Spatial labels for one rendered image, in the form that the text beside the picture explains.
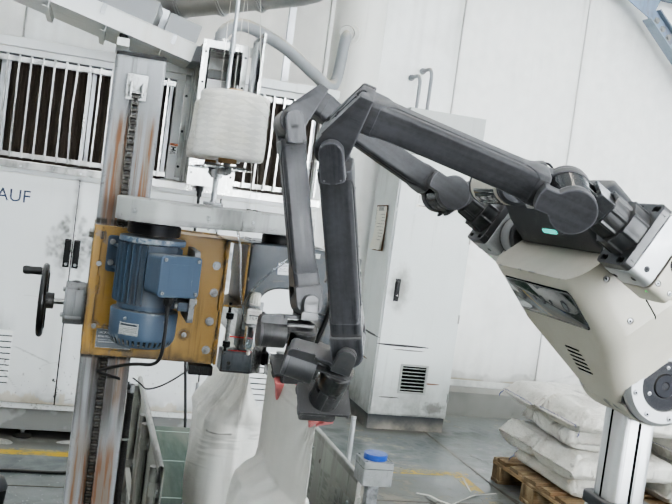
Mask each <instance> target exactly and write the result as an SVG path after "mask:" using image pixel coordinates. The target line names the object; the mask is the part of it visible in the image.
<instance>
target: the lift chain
mask: <svg viewBox="0 0 672 504"><path fill-rule="evenodd" d="M132 98H133V99H135V100H137V102H134V101H133V99H132V101H131V108H130V115H129V127H128V133H127V139H128V140H127V141H126V149H125V152H126V153H125V158H124V165H125V166H126V165H129V167H125V166H124V167H123V174H122V178H123V179H122V182H121V192H120V195H128V193H127V192H128V190H129V183H130V182H129V181H130V180H129V179H130V173H131V167H130V166H131V165H132V158H133V154H132V153H133V150H134V149H133V148H134V139H135V132H136V128H135V127H136V125H137V114H138V107H139V101H138V99H140V97H139V95H134V94H133V96H132ZM133 106H137V108H132V107H133ZM132 112H133V113H136V115H132ZM131 119H135V120H136V121H135V122H134V121H131ZM130 125H131V126H134V128H130ZM129 132H133V133H134V134H133V135H132V134H129ZM129 139H133V140H132V141H129ZM128 145H131V146H132V148H129V147H128ZM127 152H131V154H127ZM126 158H129V159H130V161H128V160H126ZM125 171H127V172H129V174H126V173H124V172H125ZM124 178H128V180H124ZM123 184H125V185H127V187H124V186H123ZM122 191H126V193H122ZM119 223H121V224H122V223H123V225H122V226H120V225H118V224H119ZM124 223H125V220H124V219H119V218H117V225H116V226H119V227H124ZM108 357H109V356H103V355H101V359H100V367H99V368H104V367H101V365H106V366H105V367H107V364H108V360H107V359H108ZM102 358H106V360H102ZM100 377H104V378H105V379H104V380H102V379H100ZM105 382H106V375H105V376H104V375H101V374H98V385H97V392H96V399H95V407H94V408H95V409H94V417H93V422H94V423H93V425H92V432H91V433H92V434H91V442H90V450H89V457H88V458H89V459H88V460H89V461H88V467H87V475H86V482H85V492H84V500H83V504H91V497H92V490H93V480H94V472H95V465H96V455H97V447H98V440H99V436H98V435H99V432H100V431H99V430H100V422H101V415H102V411H101V410H102V407H103V397H104V389H105ZM99 384H103V386H99ZM99 390H102V392H98V391H99ZM98 396H101V397H102V398H101V399H100V398H98ZM96 403H101V405H97V404H96ZM96 409H100V411H96ZM96 415H98V416H100V417H99V418H98V417H95V416H96ZM95 422H99V423H98V424H95ZM94 428H98V430H94ZM93 434H96V435H97V437H96V436H93ZM92 441H96V443H92ZM92 447H96V448H95V449H92ZM91 453H95V454H96V455H95V456H94V455H91ZM90 460H94V462H90ZM89 466H93V468H89ZM89 472H93V473H92V474H89ZM88 478H89V479H92V481H91V480H88ZM87 485H91V487H87ZM86 491H90V493H86ZM86 497H90V498H89V499H86Z"/></svg>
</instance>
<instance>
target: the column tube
mask: <svg viewBox="0 0 672 504"><path fill-rule="evenodd" d="M128 73H133V74H139V75H145V76H149V78H148V87H147V95H146V102H142V101H139V107H138V114H137V125H136V127H135V128H136V132H135V139H134V148H133V149H134V150H133V153H132V154H133V158H132V165H131V166H130V167H131V173H130V179H129V180H130V181H129V182H130V183H129V190H128V192H127V193H128V196H137V197H145V198H150V196H151V188H152V180H153V172H154V163H155V155H156V147H157V139H158V130H159V122H160V114H161V106H162V98H163V89H164V81H165V73H166V62H165V61H159V60H153V59H147V58H141V57H135V56H129V55H123V54H117V55H116V58H115V64H114V73H113V81H112V89H111V98H110V106H109V115H108V123H107V132H106V140H105V148H104V157H103V165H102V174H101V182H100V191H99V199H98V207H97V216H96V224H102V225H110V226H116V225H117V218H115V213H116V205H117V196H118V195H120V192H121V182H122V179H123V178H122V174H123V167H124V166H125V165H124V158H125V153H126V152H125V149H126V141H127V140H128V139H127V133H128V127H129V115H130V108H131V101H132V100H129V99H125V91H126V83H127V75H128ZM125 167H129V165H126V166H125ZM100 359H101V355H90V354H80V359H79V367H78V376H77V384H76V393H75V401H74V410H73V418H72V426H71V435H70V443H69V452H68V460H67V469H66V477H65V485H64V494H63V502H62V504H83V500H84V492H85V482H86V475H87V467H88V461H89V460H88V459H89V458H88V457H89V450H90V442H91V434H92V433H91V432H92V425H93V423H94V422H93V417H94V409H95V408H94V407H95V399H96V392H97V385H98V373H97V372H96V370H97V369H99V367H100ZM107 360H108V364H107V367H108V366H113V365H118V364H123V363H130V360H131V358H128V357H115V356H109V357H108V359H107ZM129 369H130V366H126V367H120V368H115V369H110V370H107V372H106V373H108V374H112V375H115V376H118V377H120V380H117V379H114V378H110V377H107V376H106V382H105V389H104V397H103V407H102V410H101V411H102V415H101V422H100V430H99V431H100V432H99V435H98V436H99V440H98V447H97V455H96V454H95V453H91V455H94V456H95V455H96V465H95V472H94V480H93V490H92V497H91V504H113V500H114V492H115V484H116V475H117V467H118V459H119V451H120V443H121V434H122V426H123V418H124V410H125V402H126V393H127V385H128V377H129Z"/></svg>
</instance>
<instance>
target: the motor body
mask: <svg viewBox="0 0 672 504"><path fill-rule="evenodd" d="M119 239H120V240H121V241H118V248H117V256H116V265H115V273H114V281H113V290H112V298H113V299H114V300H116V301H117V302H116V304H112V305H111V306H110V316H109V326H108V334H109V336H110V338H111V340H112V341H113V342H114V343H115V344H118V345H120V346H124V347H128V348H134V349H143V350H158V349H161V344H162V338H163V330H164V321H165V306H164V304H163V298H160V297H157V296H156V294H153V293H150V292H148V291H146V290H144V280H145V272H146V263H147V256H148V254H149V253H162V254H176V255H183V250H182V249H181V248H184V247H186V241H184V240H181V239H175V238H164V237H158V238H155V237H149V236H147V235H140V234H134V233H121V234H120V236H119ZM177 318H178V312H177V311H176V310H173V309H170V312H169V318H168V327H167V336H166V343H165V348H166V347H168V346H170V344H171V343H172V342H173V340H174V338H175V331H176V324H177Z"/></svg>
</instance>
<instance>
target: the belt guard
mask: <svg viewBox="0 0 672 504"><path fill-rule="evenodd" d="M115 218H119V219H124V220H129V221H136V222H143V223H150V224H158V225H167V226H177V227H189V228H202V229H214V230H227V231H239V232H252V233H265V234H274V235H282V236H286V228H285V218H284V214H280V213H272V212H264V211H253V210H246V209H238V208H230V207H228V208H226V207H218V206H209V205H201V204H196V203H188V202H179V201H171V200H162V199H154V198H145V197H137V196H128V195H118V196H117V205H116V213H115Z"/></svg>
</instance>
